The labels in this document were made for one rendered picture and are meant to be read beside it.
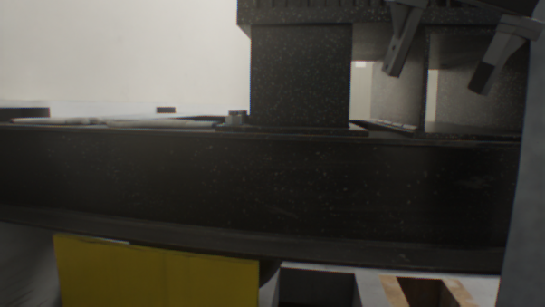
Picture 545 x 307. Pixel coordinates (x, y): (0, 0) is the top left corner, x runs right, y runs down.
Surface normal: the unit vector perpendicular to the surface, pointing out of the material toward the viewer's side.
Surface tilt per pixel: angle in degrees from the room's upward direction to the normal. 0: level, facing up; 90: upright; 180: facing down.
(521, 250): 90
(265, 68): 90
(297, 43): 90
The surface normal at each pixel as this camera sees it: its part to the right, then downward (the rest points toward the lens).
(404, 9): 0.04, 0.50
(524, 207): -0.29, 0.10
